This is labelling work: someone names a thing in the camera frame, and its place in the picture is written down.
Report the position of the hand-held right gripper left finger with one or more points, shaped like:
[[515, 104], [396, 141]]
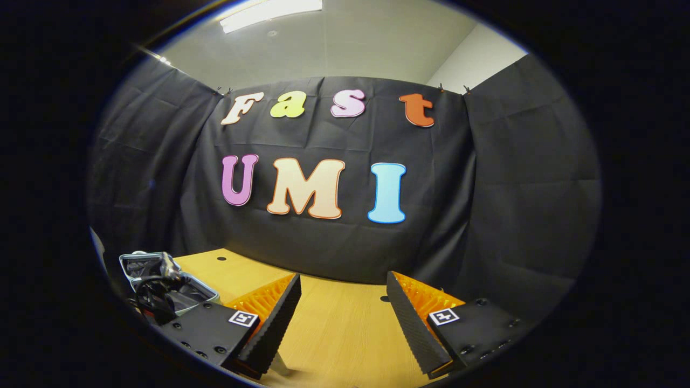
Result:
[[205, 328]]

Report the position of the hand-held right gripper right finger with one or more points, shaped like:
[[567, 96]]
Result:
[[477, 326]]

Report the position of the light blue cloud-shaped suitcase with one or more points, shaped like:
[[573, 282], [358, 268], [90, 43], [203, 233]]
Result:
[[191, 288]]

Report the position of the black backdrop cloth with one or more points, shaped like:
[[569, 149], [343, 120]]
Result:
[[334, 242]]

